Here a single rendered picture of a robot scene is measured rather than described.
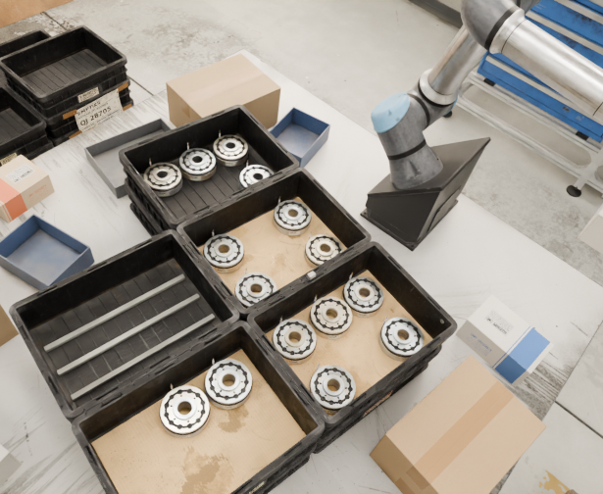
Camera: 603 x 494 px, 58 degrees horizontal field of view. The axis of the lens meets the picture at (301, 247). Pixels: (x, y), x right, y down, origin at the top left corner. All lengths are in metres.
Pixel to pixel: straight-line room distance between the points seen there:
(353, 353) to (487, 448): 0.35
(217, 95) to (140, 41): 1.82
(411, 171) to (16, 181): 1.11
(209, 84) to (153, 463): 1.17
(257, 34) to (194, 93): 1.90
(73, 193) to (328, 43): 2.31
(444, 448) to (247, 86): 1.23
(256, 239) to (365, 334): 0.38
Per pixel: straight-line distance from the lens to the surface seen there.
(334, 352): 1.32
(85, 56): 2.66
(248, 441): 1.22
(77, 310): 1.39
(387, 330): 1.34
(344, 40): 3.76
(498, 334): 1.53
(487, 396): 1.35
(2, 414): 1.47
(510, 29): 1.23
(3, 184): 1.76
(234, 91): 1.84
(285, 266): 1.42
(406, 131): 1.53
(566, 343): 1.73
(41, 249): 1.67
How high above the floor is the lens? 2.00
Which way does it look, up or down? 53 degrees down
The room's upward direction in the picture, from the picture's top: 11 degrees clockwise
